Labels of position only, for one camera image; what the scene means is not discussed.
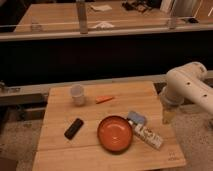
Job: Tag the tan suction gripper tip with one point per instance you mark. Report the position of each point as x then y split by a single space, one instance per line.
168 115

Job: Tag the white ceramic cup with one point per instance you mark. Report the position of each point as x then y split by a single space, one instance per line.
77 94

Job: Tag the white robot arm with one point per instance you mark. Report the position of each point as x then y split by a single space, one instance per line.
185 82

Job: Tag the white printed tube package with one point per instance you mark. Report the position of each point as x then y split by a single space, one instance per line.
147 135

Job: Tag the red round bowl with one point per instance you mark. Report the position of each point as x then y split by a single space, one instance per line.
115 134

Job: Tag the orange carrot piece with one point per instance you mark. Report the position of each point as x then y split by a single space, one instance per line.
102 99

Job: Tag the black remote control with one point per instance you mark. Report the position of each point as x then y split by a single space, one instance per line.
73 129

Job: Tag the white crumpled cloth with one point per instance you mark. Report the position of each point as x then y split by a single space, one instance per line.
103 25

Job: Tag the black device pile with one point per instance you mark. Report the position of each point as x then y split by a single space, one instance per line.
137 5

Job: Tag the white paper sheet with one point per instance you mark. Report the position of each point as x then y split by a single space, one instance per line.
101 8

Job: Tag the metal rail frame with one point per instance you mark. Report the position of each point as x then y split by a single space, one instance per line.
23 93

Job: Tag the grey vertical post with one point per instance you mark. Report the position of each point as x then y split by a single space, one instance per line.
82 17

